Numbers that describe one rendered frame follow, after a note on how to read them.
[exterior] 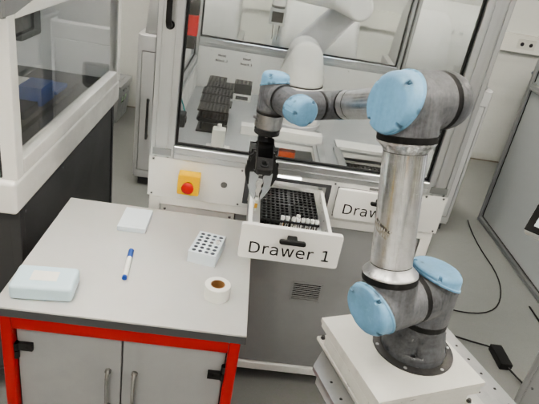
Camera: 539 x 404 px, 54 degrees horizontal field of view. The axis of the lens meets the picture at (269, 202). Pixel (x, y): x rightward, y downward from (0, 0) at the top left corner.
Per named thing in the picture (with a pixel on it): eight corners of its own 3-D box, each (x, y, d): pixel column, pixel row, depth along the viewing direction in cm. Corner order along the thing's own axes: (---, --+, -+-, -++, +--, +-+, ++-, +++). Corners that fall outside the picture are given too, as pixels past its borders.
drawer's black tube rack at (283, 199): (315, 244, 161) (319, 225, 158) (258, 236, 160) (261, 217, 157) (310, 209, 181) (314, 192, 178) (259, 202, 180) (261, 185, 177)
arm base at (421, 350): (458, 361, 124) (471, 328, 119) (408, 376, 117) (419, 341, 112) (415, 321, 135) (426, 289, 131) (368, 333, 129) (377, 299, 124)
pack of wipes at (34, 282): (80, 280, 140) (80, 266, 138) (71, 303, 132) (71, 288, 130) (20, 276, 138) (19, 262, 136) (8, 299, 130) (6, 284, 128)
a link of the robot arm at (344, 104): (501, 68, 104) (339, 83, 145) (464, 67, 98) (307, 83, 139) (498, 128, 106) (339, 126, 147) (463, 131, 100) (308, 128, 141)
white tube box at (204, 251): (214, 268, 155) (216, 256, 153) (187, 261, 156) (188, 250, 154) (224, 246, 166) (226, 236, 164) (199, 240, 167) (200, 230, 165)
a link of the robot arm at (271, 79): (273, 77, 132) (256, 68, 138) (266, 119, 137) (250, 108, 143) (298, 78, 136) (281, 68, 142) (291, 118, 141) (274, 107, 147)
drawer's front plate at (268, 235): (336, 269, 154) (344, 237, 149) (237, 256, 152) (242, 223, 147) (335, 265, 155) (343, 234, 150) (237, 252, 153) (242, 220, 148)
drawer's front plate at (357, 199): (413, 228, 185) (423, 200, 180) (332, 217, 182) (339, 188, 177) (412, 226, 186) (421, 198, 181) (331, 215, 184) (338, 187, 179)
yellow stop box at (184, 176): (197, 198, 175) (200, 178, 172) (176, 195, 175) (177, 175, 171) (199, 191, 180) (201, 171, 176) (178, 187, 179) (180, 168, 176)
